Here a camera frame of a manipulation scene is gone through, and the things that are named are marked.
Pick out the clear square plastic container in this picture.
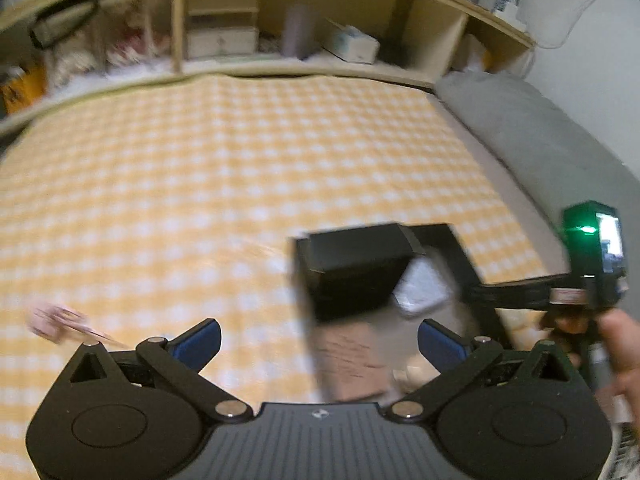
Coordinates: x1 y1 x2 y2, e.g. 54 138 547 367
393 256 452 318

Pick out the yellow checkered tablecloth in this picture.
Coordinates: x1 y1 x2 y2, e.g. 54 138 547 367
1 76 544 479

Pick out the black storage box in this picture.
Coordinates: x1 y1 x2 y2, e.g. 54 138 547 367
292 223 509 404

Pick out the grey pillow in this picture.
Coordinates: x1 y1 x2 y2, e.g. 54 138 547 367
435 72 639 287

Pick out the wooden carved character block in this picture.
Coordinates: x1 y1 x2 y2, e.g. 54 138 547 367
312 322 390 402

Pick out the white tissue box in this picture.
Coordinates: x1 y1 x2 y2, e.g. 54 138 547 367
322 20 380 65

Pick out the person's right hand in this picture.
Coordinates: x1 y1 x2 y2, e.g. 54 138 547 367
539 306 640 428

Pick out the doll in clear case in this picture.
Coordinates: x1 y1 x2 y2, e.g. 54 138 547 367
28 0 104 91

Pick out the small black cardboard box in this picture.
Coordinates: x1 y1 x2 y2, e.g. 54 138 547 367
294 223 419 323

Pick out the wooden shelf unit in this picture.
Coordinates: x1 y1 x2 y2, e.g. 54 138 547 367
1 0 534 134

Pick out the beige Kinyo earbud case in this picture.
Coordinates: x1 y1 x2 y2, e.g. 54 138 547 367
393 353 440 393

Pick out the white small drawer box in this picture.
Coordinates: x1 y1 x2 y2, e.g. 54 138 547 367
186 9 259 60

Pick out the yellow box on shelf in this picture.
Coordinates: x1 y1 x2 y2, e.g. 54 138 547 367
1 64 47 115

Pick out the purple box on shelf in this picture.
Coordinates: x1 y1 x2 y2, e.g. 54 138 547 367
281 3 317 60

